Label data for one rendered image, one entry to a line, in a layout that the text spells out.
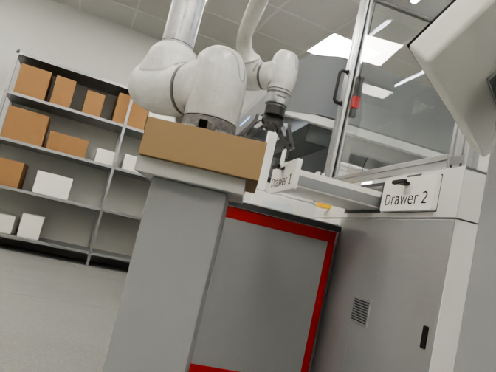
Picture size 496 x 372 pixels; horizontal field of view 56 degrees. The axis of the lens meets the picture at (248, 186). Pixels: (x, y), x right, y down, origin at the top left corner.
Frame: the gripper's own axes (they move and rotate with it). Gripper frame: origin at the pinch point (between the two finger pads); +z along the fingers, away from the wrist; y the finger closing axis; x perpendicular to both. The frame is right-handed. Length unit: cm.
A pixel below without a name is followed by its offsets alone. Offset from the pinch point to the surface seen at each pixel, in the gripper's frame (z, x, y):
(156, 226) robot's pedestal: 31, -39, -33
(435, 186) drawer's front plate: 2, -43, 41
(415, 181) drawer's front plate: 0, -33, 41
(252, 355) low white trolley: 71, 14, 16
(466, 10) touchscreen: -10, -103, 0
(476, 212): 8, -52, 49
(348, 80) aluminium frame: -57, 43, 43
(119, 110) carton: -80, 364, -84
